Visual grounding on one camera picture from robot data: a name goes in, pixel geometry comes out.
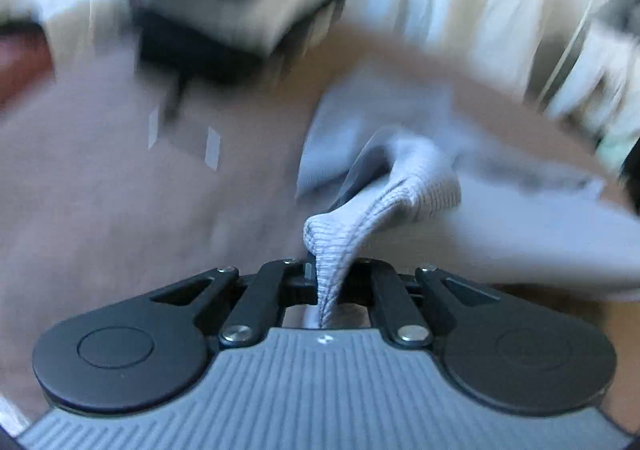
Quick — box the white quilted jacket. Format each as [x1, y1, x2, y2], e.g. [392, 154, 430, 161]
[546, 21, 639, 146]

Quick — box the light grey knit sweatshirt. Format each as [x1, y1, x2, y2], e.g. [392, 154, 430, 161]
[297, 64, 639, 328]

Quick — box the brown bed sheet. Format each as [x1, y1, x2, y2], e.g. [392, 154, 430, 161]
[0, 24, 640, 423]

